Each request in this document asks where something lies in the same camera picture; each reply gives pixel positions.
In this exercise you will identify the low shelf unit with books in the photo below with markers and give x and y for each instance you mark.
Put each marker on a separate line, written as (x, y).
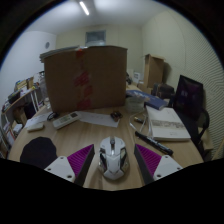
(8, 135)

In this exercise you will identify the dark brown box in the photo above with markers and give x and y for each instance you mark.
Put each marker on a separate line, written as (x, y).
(164, 90)

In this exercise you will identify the black office chair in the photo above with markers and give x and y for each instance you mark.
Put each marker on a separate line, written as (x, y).
(201, 128)

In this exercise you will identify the ceiling tube light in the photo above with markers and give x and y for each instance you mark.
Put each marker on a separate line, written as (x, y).
(84, 8)

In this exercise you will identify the plain white slim remote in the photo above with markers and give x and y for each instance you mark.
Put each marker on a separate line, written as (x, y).
(35, 127)

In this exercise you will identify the white and black computer mouse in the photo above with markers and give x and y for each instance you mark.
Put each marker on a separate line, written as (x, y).
(113, 160)

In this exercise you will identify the white cluttered side desk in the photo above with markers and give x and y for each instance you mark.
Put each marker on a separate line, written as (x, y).
(21, 96)

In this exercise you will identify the black monitor screen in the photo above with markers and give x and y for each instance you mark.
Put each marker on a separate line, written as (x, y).
(188, 96)

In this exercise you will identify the round wall clock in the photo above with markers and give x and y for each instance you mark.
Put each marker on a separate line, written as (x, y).
(47, 45)

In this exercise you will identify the black computer case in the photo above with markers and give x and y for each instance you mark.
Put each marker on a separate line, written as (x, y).
(30, 110)

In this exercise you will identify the blue book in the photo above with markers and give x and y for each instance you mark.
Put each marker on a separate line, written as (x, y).
(151, 99)

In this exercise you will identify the printed white paper sheet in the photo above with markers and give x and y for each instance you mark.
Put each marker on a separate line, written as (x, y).
(39, 118)

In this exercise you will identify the small brown cardboard box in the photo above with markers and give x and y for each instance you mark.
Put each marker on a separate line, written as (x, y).
(20, 116)

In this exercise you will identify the blank white paper sheet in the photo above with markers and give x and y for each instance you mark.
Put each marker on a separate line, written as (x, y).
(98, 118)

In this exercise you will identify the black eyeglasses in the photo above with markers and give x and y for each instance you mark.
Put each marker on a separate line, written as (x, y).
(51, 116)

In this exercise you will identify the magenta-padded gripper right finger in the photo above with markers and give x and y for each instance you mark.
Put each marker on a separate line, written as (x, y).
(150, 160)

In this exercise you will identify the black marker pen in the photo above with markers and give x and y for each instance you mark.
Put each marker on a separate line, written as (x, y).
(153, 143)

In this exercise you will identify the black mouse pad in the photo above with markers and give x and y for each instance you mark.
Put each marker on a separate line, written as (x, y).
(37, 151)

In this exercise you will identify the large brown cardboard box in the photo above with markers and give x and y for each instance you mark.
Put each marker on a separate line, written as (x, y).
(100, 78)

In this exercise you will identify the grey boards stack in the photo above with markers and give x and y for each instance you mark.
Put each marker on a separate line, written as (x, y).
(56, 52)

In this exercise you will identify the white remote control with buttons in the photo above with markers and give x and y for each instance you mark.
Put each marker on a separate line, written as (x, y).
(66, 120)

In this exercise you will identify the white book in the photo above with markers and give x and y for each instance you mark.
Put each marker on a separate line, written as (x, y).
(166, 125)

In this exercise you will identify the tall brown cardboard box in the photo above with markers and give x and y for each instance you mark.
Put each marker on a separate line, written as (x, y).
(154, 70)

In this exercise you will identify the small wall window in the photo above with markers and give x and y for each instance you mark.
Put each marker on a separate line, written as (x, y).
(95, 37)

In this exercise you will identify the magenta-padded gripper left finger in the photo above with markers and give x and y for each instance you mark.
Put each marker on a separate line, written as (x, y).
(80, 159)

